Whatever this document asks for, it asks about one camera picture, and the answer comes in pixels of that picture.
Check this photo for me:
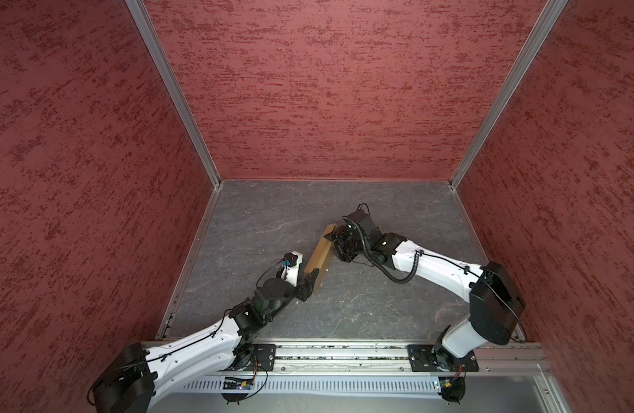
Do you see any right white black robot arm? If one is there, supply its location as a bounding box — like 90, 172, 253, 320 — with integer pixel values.
325, 224, 525, 372

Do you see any brown cardboard box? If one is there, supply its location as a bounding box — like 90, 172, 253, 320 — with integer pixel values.
303, 224, 337, 293

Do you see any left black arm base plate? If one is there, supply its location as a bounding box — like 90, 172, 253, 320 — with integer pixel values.
228, 343, 277, 372

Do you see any right aluminium corner post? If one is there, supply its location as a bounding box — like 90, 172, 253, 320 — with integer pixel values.
449, 0, 568, 192

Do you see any left aluminium corner post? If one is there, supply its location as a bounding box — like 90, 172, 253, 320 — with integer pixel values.
125, 0, 222, 191

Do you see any aluminium front rail frame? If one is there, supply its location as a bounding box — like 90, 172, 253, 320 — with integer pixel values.
146, 340, 570, 412

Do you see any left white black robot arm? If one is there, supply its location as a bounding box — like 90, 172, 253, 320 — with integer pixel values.
88, 268, 321, 412

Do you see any aluminium corner post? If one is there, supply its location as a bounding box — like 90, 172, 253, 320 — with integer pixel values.
449, 0, 568, 192
125, 0, 222, 191

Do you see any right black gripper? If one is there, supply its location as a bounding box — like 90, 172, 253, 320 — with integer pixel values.
323, 224, 370, 263

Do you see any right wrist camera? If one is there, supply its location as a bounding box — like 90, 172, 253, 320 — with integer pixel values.
345, 210, 383, 247

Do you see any perforated metal cable tray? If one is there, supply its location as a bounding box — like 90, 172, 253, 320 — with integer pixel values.
176, 375, 441, 399

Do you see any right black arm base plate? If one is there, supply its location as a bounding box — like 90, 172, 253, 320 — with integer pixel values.
406, 344, 480, 373

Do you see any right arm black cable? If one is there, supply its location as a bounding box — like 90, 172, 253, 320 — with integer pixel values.
341, 202, 527, 344

